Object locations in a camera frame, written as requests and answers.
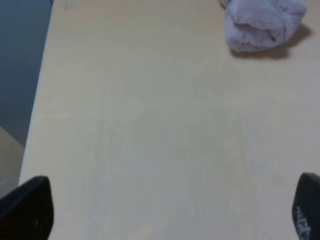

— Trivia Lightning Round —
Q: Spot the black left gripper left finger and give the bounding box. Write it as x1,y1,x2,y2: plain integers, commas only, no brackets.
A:
0,175,54,240

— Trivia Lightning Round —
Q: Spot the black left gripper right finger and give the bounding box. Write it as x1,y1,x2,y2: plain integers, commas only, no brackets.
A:
292,172,320,240

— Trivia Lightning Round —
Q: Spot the pink rolled towel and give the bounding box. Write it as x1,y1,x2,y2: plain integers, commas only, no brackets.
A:
219,0,308,53

